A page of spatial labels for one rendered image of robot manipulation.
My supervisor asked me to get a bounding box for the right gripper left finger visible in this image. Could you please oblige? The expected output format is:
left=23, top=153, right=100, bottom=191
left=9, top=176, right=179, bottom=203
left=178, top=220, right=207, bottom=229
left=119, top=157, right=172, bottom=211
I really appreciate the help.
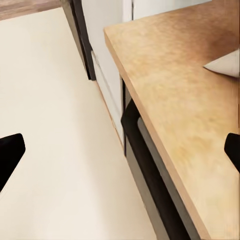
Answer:
left=0, top=133, right=26, bottom=193

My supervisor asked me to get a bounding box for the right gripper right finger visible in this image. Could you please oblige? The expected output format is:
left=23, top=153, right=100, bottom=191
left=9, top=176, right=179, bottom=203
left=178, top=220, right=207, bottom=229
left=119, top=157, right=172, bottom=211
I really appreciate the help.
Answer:
left=224, top=133, right=240, bottom=173

